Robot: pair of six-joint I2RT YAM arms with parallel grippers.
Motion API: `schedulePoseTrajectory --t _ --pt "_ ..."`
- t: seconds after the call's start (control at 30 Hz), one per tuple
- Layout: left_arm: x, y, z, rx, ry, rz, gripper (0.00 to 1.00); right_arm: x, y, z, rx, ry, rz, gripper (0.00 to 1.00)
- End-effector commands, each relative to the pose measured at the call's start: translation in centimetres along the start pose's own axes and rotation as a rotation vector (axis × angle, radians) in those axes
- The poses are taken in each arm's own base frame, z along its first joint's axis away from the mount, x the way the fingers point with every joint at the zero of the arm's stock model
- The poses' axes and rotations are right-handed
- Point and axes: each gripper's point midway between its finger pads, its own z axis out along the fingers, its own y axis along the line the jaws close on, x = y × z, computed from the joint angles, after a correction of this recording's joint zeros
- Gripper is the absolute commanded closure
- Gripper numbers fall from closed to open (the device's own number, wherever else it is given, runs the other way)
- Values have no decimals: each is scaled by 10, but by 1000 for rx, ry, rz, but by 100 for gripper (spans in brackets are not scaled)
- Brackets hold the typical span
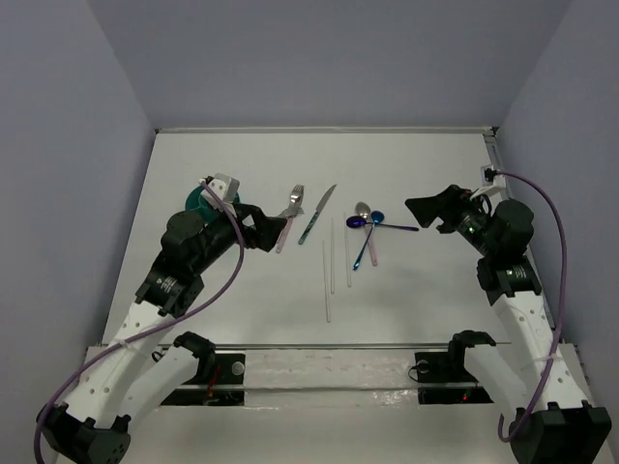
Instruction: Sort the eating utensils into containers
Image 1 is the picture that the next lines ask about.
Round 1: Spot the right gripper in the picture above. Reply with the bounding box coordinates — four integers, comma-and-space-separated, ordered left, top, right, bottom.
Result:
404, 184, 498, 257

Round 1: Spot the pink handled fork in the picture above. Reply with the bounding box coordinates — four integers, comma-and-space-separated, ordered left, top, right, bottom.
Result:
276, 185, 305, 253
278, 205, 304, 218

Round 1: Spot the teal handled knife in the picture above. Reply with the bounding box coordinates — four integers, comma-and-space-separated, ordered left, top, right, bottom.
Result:
297, 184, 337, 246

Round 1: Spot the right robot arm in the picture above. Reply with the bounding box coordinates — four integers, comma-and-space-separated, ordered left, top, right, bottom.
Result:
405, 185, 611, 463

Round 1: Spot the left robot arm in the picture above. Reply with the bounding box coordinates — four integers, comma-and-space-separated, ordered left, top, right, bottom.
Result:
34, 204, 285, 463

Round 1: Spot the blue metallic spoon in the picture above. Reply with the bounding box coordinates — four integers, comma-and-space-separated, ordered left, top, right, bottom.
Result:
352, 210, 384, 271

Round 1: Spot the purple metallic spoon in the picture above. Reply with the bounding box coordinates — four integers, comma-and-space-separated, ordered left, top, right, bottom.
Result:
345, 216, 420, 232

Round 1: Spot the teal divided utensil holder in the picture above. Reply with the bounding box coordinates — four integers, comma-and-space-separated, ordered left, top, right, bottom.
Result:
185, 181, 240, 224

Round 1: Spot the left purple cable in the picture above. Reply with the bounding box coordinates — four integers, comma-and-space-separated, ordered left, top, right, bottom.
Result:
32, 181, 246, 460

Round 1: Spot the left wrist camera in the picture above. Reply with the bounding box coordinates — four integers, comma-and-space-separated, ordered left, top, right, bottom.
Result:
200, 173, 241, 208

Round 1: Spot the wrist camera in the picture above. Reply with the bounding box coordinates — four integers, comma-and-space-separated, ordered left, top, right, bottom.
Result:
200, 173, 241, 208
470, 164, 506, 199

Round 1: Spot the silver spoon pink handle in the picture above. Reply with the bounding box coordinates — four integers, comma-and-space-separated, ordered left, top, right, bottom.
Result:
353, 202, 378, 270

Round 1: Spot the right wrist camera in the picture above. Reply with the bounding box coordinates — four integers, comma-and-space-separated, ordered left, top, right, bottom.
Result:
470, 164, 506, 199

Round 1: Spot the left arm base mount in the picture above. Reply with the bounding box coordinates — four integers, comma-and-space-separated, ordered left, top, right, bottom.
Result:
161, 332, 246, 407

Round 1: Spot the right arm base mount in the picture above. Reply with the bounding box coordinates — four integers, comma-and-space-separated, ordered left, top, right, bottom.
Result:
407, 330, 496, 405

